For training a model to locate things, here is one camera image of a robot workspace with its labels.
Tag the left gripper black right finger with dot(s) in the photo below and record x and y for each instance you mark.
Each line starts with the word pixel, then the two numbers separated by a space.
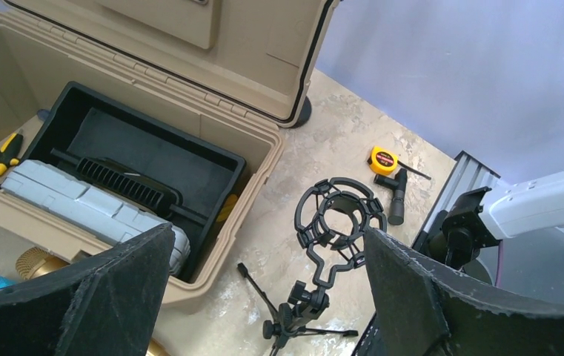
pixel 424 307

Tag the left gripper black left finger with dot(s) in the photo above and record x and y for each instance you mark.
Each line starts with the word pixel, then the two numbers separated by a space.
pixel 106 304

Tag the black tripod shock-mount stand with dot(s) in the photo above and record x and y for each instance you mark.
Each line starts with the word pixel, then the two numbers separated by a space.
pixel 329 220

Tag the black clip mic stand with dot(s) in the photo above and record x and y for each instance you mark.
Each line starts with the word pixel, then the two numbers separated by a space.
pixel 304 114

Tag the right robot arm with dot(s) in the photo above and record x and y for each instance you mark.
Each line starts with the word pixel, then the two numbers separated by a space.
pixel 486 216

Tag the gold microphone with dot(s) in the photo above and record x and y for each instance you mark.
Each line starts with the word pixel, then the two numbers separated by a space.
pixel 36 262

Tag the grey small parts case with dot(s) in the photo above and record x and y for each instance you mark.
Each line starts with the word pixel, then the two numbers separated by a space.
pixel 108 217

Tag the black cylindrical adapter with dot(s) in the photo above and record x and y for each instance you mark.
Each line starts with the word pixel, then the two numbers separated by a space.
pixel 397 185

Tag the yellow tape measure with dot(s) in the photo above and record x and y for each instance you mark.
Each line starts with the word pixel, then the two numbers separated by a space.
pixel 382 161

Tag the black toolbox tray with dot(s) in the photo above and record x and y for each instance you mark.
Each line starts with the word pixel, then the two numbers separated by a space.
pixel 84 123

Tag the yellow black tool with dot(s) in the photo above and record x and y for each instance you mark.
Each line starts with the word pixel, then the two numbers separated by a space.
pixel 10 150

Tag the tan plastic toolbox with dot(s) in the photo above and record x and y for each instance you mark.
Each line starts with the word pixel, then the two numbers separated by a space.
pixel 232 73

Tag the aluminium frame rails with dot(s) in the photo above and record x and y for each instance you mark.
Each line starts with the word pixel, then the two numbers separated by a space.
pixel 467 175

